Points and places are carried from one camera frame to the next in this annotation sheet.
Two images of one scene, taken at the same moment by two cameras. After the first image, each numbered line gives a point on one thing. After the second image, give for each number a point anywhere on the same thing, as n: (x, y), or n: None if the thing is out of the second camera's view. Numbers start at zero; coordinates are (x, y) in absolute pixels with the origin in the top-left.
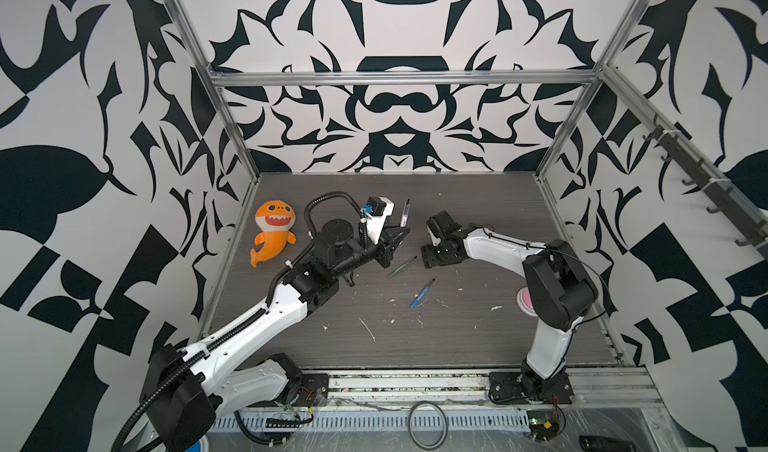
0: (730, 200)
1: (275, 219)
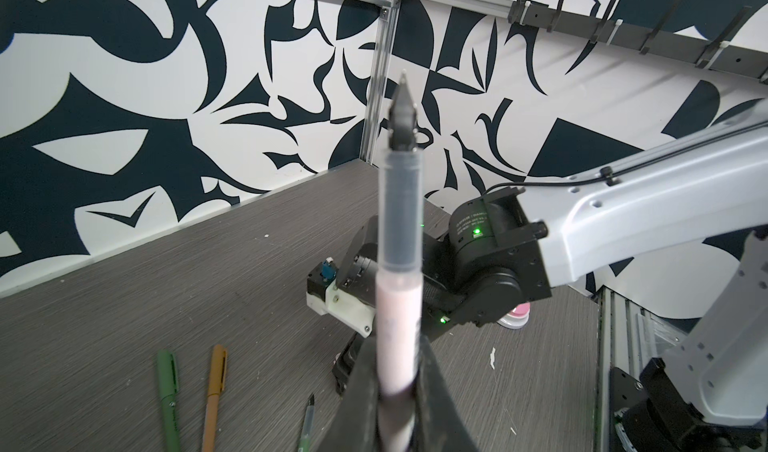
0: (691, 50)
1: None
